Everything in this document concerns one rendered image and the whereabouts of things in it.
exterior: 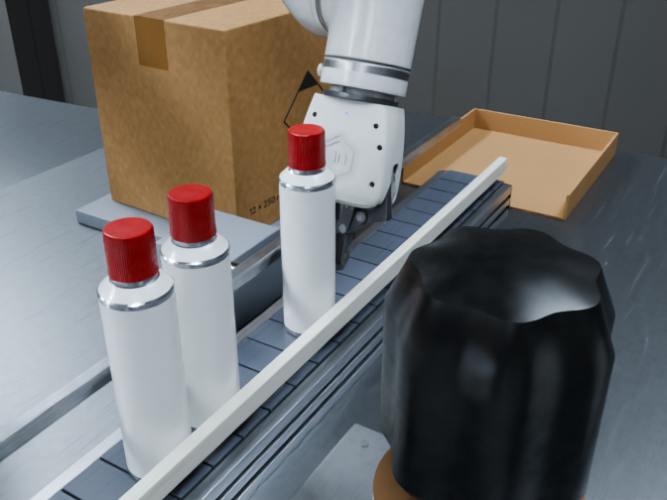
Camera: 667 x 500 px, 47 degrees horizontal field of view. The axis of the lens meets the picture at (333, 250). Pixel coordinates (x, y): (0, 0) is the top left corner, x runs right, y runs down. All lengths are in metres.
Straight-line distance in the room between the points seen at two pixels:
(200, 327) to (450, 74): 2.31
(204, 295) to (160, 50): 0.46
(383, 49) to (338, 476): 0.37
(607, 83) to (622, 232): 1.61
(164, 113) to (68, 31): 2.80
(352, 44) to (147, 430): 0.38
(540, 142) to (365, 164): 0.73
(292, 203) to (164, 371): 0.21
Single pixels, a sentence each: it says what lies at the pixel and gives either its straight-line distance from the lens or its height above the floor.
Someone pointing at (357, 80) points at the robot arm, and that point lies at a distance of 0.71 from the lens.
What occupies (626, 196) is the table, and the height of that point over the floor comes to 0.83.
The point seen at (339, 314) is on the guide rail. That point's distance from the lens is 0.72.
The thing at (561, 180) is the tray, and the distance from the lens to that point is 1.26.
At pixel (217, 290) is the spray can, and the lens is 0.57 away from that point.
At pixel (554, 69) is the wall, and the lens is 2.72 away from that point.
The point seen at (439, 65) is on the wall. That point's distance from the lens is 2.83.
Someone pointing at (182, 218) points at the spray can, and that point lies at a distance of 0.55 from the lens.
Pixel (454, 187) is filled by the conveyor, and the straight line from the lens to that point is 1.08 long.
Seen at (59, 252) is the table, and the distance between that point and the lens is 1.06.
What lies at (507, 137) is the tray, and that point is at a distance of 1.42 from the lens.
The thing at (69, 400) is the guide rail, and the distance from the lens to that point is 0.58.
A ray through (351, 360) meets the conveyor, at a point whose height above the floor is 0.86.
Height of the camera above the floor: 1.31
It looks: 28 degrees down
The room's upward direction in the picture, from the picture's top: straight up
